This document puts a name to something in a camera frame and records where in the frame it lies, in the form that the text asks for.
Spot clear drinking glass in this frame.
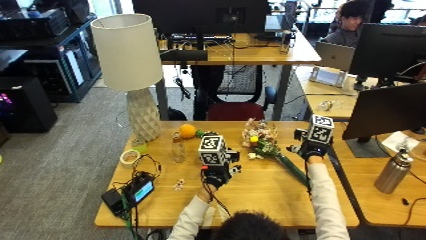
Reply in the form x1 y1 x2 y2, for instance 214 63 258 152
278 29 295 56

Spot black computer tower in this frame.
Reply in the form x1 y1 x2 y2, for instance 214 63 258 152
0 76 60 134

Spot mixed flower bouquet green stems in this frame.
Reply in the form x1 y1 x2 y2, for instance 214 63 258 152
241 117 311 188

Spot clear glass bottle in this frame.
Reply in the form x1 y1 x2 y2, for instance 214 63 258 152
170 131 188 164

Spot black left glove cable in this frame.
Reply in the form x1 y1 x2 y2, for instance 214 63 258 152
199 168 233 218

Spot black shelving unit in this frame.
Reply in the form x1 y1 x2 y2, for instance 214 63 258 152
0 9 102 103

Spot white tablet on stand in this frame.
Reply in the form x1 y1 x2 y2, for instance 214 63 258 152
307 65 349 89

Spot clear plastic object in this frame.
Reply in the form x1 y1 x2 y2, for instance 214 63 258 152
317 99 346 112

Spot black right glove cable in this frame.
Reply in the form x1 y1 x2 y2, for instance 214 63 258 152
303 159 314 196

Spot person's left hand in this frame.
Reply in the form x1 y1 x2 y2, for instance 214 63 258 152
199 149 243 192

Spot black office chair red seat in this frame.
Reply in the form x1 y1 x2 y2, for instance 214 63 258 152
205 64 277 122

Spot black cable bundle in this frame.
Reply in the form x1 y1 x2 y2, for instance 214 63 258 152
110 153 164 240

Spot stainless steel water bottle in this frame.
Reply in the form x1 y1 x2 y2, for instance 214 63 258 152
373 147 415 195

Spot black power box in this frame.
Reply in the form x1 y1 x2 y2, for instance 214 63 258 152
100 188 128 216

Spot orange artificial flower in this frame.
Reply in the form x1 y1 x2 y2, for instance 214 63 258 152
178 123 219 140

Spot thin black cable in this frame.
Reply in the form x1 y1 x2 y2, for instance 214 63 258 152
401 197 426 228

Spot white marker cube left glove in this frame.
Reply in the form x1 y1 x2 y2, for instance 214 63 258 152
197 133 229 167

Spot white marker cube glove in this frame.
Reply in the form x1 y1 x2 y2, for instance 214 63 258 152
306 114 335 145
197 133 229 167

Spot wooden desk grey legs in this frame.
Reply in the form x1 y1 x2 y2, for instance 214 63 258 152
153 30 322 122

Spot black monitor on grey stand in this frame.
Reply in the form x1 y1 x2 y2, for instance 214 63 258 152
341 82 426 159

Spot white marker cube right glove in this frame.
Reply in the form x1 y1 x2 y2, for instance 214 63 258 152
306 114 335 145

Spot white paper sheet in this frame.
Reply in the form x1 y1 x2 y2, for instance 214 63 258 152
381 130 420 155

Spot black device with lit screen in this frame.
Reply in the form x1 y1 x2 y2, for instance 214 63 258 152
125 175 157 205

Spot black glove cable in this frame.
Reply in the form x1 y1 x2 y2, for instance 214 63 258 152
303 159 314 196
199 168 233 218

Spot large black monitor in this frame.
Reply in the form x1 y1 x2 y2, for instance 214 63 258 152
347 22 426 92

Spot white table lamp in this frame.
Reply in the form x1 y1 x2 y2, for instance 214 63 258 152
89 13 165 143

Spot person's right hand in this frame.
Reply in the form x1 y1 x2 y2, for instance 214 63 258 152
285 127 330 162

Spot wide black monitor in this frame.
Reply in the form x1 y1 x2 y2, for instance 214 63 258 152
130 0 273 51

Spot white tape roll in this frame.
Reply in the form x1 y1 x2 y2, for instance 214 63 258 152
118 149 142 166

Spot black keyboard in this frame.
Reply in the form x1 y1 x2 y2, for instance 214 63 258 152
169 32 235 43

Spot silver laptop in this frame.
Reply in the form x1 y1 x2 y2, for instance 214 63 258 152
314 41 357 73

